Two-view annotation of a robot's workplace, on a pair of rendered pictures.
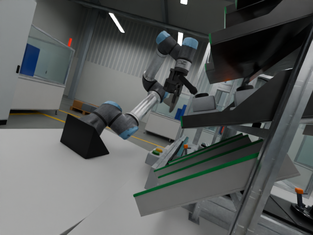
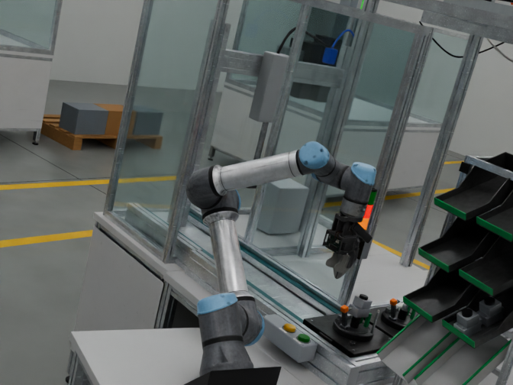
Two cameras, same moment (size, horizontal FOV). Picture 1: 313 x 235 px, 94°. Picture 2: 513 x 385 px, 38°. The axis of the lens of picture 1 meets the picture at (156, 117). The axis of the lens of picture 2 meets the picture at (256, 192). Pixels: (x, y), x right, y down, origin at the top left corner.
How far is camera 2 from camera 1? 2.10 m
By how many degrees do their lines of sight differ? 58
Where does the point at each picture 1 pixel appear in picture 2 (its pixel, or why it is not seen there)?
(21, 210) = not seen: outside the picture
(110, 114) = (242, 323)
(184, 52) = (366, 195)
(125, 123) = (256, 321)
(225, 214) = not seen: hidden behind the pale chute
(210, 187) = (486, 371)
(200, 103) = (472, 321)
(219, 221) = not seen: hidden behind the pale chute
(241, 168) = (499, 355)
